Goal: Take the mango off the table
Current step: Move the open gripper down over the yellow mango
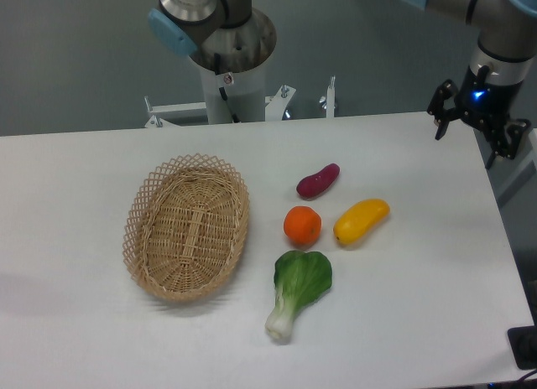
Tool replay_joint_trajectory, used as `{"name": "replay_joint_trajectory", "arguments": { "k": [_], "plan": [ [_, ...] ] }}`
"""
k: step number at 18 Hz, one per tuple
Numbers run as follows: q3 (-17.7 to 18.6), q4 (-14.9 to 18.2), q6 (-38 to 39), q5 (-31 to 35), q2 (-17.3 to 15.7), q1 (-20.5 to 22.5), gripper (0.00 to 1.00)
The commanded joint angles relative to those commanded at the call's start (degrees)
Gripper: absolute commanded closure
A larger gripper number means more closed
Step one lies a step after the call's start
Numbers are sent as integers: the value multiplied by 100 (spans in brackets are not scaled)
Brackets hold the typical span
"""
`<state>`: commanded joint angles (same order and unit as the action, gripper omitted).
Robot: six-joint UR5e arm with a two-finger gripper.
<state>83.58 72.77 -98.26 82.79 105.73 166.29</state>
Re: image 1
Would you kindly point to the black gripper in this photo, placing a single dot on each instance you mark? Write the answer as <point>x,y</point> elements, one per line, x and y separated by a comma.
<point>484,106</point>

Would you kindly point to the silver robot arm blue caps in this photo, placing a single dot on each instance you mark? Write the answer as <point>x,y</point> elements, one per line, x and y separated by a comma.
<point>230,42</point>

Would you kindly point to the yellow mango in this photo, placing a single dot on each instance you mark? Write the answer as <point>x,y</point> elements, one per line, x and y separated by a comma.
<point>360,219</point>

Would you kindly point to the purple sweet potato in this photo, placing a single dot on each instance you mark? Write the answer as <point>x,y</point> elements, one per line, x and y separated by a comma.
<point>317,184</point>

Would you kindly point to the orange fruit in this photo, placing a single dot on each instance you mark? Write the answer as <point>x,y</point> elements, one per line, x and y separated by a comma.
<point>302,225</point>

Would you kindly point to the black device at table edge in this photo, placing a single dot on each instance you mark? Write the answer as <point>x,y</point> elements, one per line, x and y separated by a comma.
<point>523,346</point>

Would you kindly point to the green bok choy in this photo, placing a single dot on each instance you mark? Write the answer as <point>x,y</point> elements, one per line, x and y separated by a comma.
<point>300,279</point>

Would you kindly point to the oval woven wicker basket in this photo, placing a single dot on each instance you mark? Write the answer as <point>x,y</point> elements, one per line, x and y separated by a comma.
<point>186,228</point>

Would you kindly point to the white metal mounting frame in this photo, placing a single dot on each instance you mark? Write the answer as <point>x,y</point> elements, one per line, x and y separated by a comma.
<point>276,108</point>

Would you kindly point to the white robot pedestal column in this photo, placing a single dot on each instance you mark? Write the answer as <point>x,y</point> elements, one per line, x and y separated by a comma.
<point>234,97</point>

